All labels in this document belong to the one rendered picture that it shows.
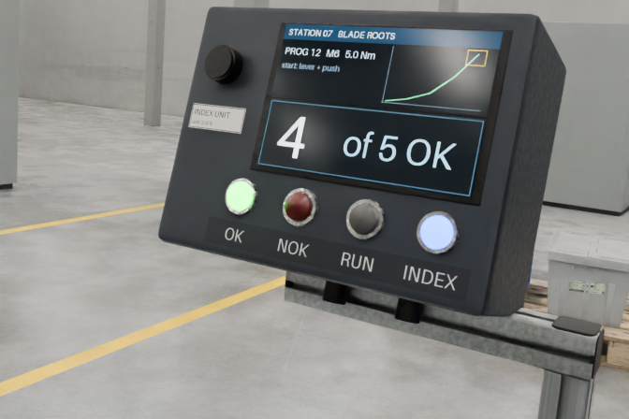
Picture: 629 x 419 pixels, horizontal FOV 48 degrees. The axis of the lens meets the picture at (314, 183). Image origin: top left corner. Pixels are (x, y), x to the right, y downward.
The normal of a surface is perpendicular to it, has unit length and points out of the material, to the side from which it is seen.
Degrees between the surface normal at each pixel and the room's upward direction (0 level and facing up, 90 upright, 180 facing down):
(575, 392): 90
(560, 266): 95
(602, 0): 90
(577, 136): 90
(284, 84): 75
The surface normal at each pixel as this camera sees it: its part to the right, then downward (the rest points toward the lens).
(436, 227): -0.41, -0.23
